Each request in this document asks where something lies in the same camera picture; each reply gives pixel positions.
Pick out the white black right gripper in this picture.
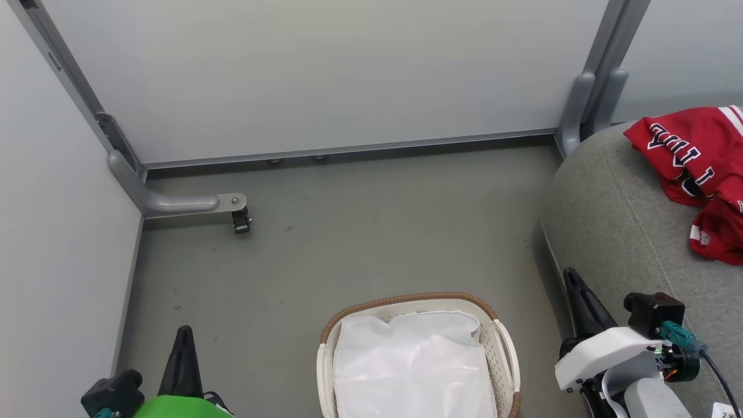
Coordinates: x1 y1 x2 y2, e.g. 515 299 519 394
554 267 702 392

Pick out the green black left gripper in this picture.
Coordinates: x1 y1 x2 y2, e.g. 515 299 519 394
132 325 235 418

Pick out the red white-lettered jersey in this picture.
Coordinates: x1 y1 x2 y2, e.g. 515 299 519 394
623 104 743 266

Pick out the white brown-rimmed laundry basket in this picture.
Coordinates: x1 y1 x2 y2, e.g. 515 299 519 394
316 291 522 418

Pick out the white liner cloth in basket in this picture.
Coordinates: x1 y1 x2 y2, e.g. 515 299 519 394
332 310 499 418

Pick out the grey fabric sofa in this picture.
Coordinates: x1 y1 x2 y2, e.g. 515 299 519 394
539 119 743 418

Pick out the grey partition foot bar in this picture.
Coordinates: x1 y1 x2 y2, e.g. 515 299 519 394
107 149 249 220

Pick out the teal right camera connector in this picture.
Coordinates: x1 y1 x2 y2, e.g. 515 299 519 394
661 320 709 355

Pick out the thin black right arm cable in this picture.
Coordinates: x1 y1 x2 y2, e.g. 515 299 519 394
699 348 743 417

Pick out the grey double partition post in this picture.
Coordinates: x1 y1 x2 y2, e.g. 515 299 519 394
554 0 652 159

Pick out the grey partition bottom rail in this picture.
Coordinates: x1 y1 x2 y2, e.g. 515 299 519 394
142 128 560 171

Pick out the grey slanted partition post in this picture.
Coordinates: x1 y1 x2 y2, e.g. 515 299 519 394
6 0 147 176

